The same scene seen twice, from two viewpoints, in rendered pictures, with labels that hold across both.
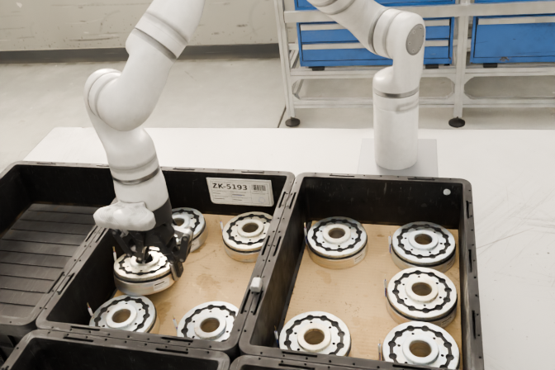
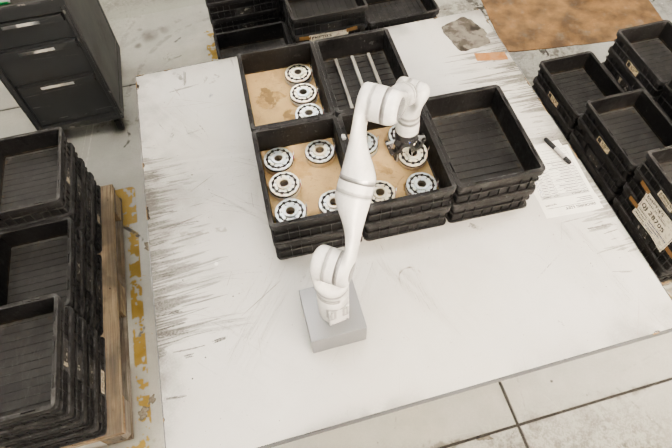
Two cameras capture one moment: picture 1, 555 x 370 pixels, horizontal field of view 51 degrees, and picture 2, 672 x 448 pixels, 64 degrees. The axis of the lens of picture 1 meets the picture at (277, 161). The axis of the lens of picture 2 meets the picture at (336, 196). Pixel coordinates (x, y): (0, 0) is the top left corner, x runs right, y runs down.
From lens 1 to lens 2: 188 cm
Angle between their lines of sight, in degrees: 88
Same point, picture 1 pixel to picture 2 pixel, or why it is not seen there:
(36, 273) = (473, 149)
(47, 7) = not seen: outside the picture
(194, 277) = (394, 171)
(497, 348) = (255, 226)
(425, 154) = (314, 318)
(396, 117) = not seen: hidden behind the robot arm
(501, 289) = (256, 261)
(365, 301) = (309, 183)
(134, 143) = not seen: hidden behind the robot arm
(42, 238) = (495, 167)
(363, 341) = (303, 166)
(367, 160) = (352, 299)
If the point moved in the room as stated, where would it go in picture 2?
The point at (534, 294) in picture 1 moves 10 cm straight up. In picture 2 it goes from (240, 263) to (234, 249)
